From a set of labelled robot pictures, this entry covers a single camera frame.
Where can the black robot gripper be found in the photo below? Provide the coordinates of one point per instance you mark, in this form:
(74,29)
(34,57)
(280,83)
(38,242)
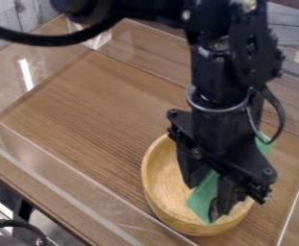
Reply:
(209,131)

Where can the green rectangular block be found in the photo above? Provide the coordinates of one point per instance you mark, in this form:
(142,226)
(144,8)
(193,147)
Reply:
(247,166)

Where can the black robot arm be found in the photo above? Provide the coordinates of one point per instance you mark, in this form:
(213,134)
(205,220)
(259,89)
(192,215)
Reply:
(235,60)

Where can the brown wooden bowl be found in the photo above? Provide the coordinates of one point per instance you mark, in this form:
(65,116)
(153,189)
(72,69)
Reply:
(168,193)

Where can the black table leg bracket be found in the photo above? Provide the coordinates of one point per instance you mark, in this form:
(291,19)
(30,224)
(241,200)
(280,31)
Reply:
(20,233)

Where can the clear acrylic corner bracket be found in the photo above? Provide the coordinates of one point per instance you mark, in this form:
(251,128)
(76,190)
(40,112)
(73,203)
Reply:
(97,42)

